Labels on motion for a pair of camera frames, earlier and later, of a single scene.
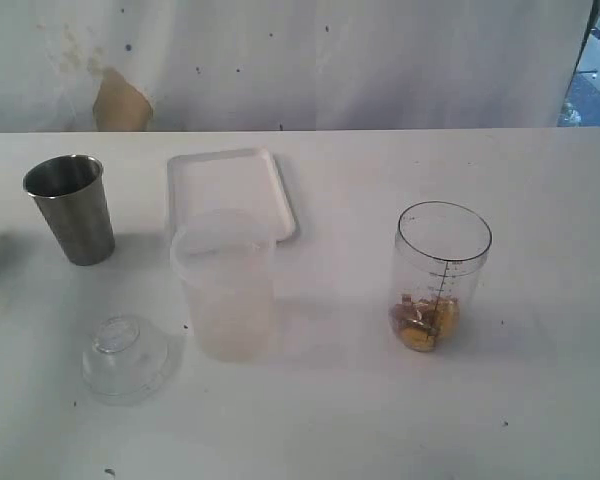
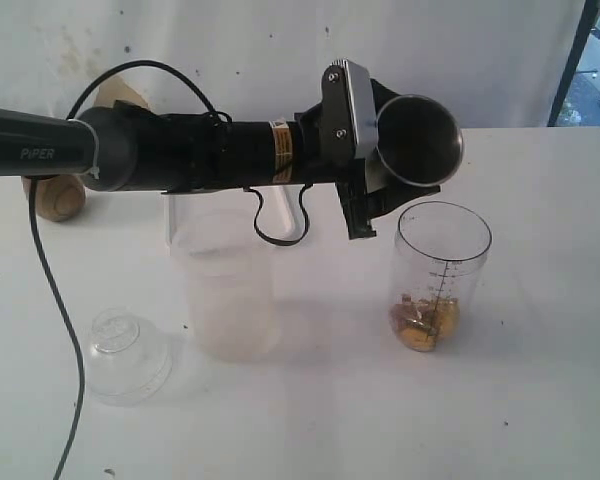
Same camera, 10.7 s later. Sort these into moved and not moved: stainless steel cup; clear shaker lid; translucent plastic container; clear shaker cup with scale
Moved: stainless steel cup
Not moved: translucent plastic container; clear shaker lid; clear shaker cup with scale
